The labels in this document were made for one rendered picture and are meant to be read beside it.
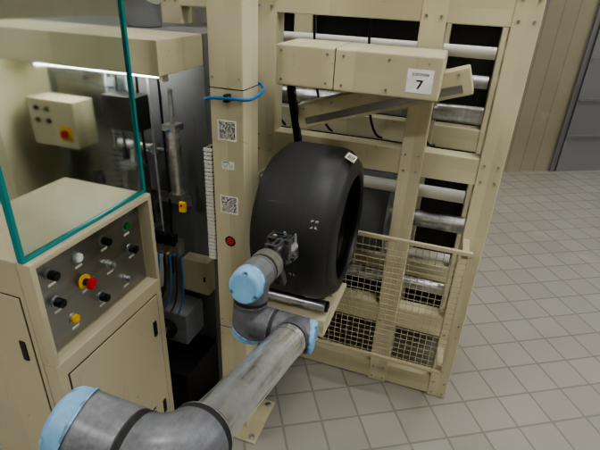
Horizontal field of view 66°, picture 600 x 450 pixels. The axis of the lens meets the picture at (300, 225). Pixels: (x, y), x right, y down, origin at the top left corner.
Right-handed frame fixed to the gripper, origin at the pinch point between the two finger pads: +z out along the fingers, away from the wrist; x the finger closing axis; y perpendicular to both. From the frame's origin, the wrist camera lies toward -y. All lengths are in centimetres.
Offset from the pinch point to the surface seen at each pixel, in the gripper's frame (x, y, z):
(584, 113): -188, 13, 530
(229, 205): 33.4, 0.8, 21.7
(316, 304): -5.5, -30.1, 18.3
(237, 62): 29, 53, 16
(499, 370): -94, -109, 127
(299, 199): 0.8, 13.4, 6.2
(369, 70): -10, 54, 42
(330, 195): -8.6, 15.7, 9.5
